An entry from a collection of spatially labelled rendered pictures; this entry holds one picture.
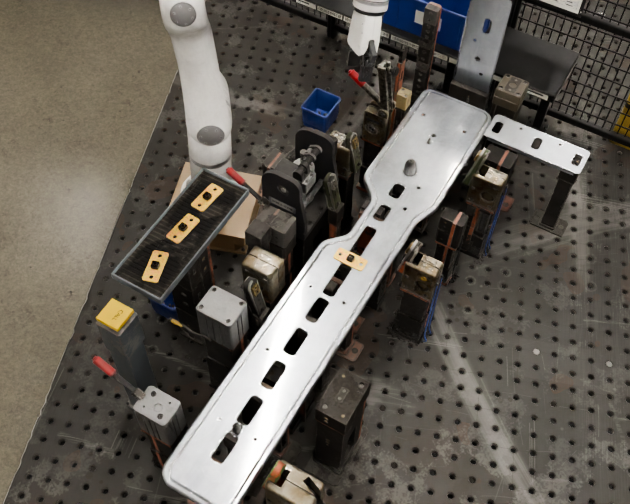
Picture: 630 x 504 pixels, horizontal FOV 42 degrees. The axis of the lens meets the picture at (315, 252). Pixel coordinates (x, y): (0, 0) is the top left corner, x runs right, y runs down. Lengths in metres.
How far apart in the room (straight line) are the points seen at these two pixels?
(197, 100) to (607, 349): 1.32
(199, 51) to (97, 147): 1.79
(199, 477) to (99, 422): 0.50
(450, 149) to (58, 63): 2.34
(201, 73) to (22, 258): 1.61
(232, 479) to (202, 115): 0.90
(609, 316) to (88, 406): 1.48
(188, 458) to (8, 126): 2.40
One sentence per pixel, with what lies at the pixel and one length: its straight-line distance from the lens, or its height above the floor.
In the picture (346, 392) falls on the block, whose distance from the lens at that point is 1.88.
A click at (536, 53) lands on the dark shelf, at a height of 1.03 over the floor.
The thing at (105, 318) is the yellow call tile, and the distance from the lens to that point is 1.86.
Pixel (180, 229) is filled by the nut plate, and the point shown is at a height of 1.17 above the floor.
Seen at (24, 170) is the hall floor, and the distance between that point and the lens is 3.76.
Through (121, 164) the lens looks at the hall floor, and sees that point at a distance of 3.68.
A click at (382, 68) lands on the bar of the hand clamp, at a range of 2.25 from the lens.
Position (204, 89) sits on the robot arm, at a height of 1.27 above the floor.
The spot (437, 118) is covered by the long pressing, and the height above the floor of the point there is 1.00.
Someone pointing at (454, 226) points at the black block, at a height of 0.98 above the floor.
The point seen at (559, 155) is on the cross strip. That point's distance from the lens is 2.42.
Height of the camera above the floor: 2.73
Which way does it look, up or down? 55 degrees down
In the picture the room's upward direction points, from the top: 2 degrees clockwise
